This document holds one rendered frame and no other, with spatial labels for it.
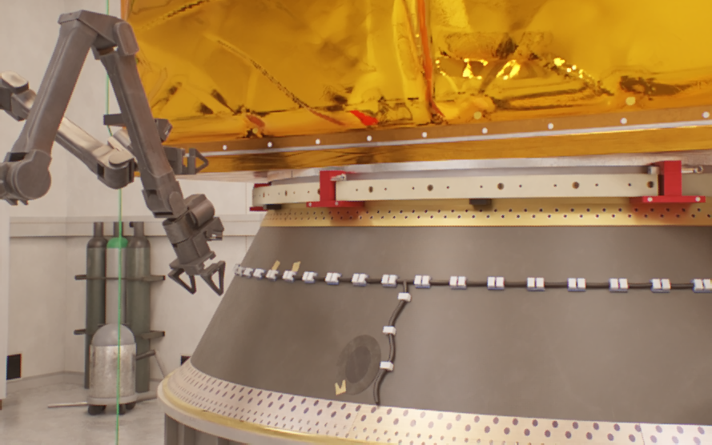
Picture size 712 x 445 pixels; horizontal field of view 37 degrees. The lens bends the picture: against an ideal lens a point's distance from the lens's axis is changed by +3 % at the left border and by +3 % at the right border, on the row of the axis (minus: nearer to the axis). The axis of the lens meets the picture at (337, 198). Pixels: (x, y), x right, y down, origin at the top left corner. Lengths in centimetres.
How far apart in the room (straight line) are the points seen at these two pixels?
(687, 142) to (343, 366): 84
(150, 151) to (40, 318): 902
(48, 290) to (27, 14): 283
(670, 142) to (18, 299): 943
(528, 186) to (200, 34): 103
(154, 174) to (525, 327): 87
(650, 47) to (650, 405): 69
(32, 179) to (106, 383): 723
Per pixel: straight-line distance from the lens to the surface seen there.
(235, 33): 273
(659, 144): 219
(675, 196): 227
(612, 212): 229
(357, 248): 240
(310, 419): 225
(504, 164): 230
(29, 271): 1119
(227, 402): 247
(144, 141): 233
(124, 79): 231
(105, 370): 930
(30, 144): 216
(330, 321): 235
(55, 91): 221
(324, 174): 246
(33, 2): 1146
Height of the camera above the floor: 161
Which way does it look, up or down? 1 degrees up
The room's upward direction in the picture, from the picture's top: straight up
